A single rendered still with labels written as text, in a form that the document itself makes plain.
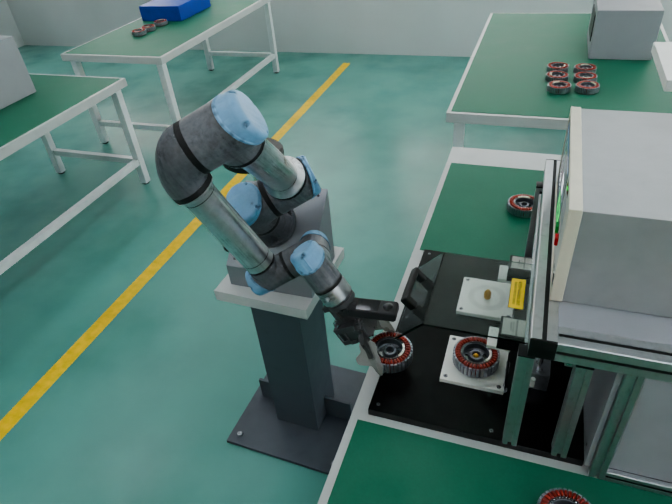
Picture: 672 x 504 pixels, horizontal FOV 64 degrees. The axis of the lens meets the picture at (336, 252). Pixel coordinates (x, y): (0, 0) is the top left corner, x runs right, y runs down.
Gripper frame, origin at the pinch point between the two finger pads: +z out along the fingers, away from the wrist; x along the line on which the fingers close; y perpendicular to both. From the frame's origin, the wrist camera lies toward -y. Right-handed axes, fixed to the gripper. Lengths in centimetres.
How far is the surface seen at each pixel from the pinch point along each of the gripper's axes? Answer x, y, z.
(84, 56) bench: -229, 254, -143
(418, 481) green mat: 26.9, -7.2, 12.5
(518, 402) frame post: 13.4, -30.2, 8.2
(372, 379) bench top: 3.3, 7.4, 4.1
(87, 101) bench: -152, 197, -109
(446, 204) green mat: -81, 4, 7
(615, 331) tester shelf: 10, -53, -2
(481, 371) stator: -1.0, -18.1, 12.2
